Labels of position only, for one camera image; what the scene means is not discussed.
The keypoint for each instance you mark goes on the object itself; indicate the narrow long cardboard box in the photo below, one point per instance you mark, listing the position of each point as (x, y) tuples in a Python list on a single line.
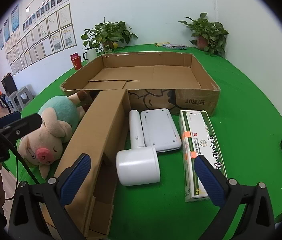
[(101, 120)]

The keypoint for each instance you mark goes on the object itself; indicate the white hair dryer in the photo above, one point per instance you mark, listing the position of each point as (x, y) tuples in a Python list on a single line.
[(138, 165)]

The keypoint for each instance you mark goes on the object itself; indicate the wall of framed certificates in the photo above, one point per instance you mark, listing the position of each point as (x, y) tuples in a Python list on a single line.
[(43, 37)]

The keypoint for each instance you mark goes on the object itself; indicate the blue and white packet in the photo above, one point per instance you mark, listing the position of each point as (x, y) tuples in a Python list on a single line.
[(174, 46)]

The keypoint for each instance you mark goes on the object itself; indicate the blue wall poster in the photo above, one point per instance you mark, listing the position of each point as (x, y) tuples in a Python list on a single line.
[(6, 30), (15, 17)]

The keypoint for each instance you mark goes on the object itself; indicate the potted plant in red pot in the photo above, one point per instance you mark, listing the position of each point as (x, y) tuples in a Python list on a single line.
[(206, 32)]

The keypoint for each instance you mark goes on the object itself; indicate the black monitor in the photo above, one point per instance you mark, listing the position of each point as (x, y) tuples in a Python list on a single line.
[(9, 85)]

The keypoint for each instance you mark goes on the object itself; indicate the grey plastic stool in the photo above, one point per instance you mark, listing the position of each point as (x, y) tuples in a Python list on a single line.
[(25, 95), (13, 101)]

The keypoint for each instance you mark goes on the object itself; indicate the bushy potted plant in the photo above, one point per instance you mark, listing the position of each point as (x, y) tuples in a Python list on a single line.
[(107, 33)]

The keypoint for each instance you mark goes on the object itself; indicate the white enamel mug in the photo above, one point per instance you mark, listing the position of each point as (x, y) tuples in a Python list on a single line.
[(90, 55)]

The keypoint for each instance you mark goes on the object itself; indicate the white device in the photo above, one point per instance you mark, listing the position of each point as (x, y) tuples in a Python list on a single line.
[(158, 127)]

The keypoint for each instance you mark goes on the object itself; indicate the green and white medicine box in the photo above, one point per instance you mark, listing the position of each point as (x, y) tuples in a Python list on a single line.
[(198, 135)]

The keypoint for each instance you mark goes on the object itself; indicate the large cardboard box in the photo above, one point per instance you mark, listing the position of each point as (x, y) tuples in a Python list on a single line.
[(156, 77)]

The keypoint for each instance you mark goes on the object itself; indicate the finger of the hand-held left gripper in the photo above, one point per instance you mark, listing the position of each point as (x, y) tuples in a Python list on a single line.
[(7, 119), (23, 126)]

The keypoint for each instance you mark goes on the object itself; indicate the yellow flat item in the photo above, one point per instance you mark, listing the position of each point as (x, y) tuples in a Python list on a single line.
[(161, 44)]

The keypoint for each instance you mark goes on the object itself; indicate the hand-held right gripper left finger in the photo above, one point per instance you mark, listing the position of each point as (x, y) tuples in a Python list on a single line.
[(77, 177)]

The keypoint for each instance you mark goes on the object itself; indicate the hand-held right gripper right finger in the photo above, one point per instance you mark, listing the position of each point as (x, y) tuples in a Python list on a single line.
[(209, 180)]

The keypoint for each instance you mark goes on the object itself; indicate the plush pig toy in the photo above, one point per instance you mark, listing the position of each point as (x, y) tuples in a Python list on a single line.
[(53, 127)]

